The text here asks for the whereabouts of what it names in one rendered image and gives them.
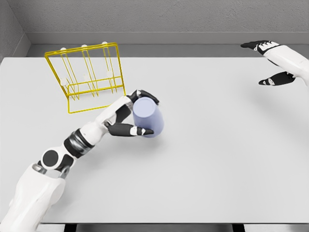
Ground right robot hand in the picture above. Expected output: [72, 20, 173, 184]
[240, 40, 309, 87]

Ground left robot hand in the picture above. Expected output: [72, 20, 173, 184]
[95, 89, 160, 137]

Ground yellow wire cup holder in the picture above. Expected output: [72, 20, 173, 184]
[44, 41, 127, 115]

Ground lavender cup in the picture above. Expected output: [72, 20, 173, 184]
[132, 97, 165, 139]

